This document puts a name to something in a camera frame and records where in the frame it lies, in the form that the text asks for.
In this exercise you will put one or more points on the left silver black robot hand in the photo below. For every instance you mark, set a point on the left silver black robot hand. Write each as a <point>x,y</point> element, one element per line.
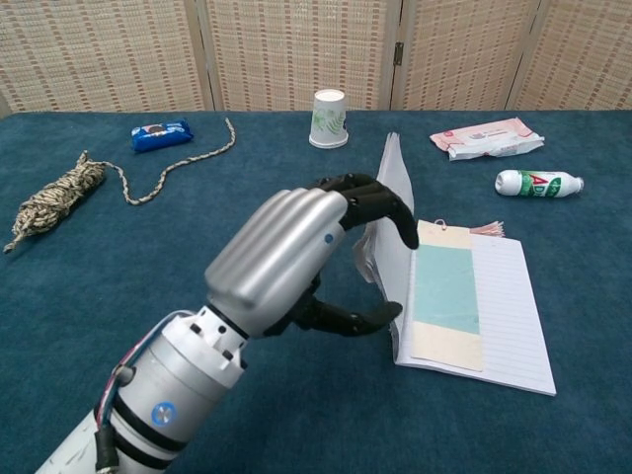
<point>276,252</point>

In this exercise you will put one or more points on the woven folding screen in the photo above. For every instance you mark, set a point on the woven folding screen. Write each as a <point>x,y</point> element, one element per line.
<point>296,49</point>

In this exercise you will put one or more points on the blue cookie packet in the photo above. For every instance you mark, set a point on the blue cookie packet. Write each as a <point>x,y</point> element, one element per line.
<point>160,135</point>

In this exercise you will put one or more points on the pink wet wipes pack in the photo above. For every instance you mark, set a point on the pink wet wipes pack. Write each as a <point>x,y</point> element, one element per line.
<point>484,137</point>

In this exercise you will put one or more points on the white green plastic bottle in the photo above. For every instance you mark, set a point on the white green plastic bottle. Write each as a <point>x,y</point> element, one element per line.
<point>535,183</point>

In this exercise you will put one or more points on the white lined notebook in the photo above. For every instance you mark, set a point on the white lined notebook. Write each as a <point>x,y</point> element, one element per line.
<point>508,306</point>

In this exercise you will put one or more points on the teal felt table cover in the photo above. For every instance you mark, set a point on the teal felt table cover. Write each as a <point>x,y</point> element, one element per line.
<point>123,296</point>

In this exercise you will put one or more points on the white leaf-print paper cup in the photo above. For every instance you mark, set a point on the white leaf-print paper cup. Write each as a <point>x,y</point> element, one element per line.
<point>328,123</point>

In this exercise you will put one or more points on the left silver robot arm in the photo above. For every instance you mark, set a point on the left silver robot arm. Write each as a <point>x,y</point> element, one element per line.
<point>168,385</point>

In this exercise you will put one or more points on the light blue cream bookmark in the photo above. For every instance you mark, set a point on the light blue cream bookmark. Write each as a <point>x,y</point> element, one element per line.
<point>444,286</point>

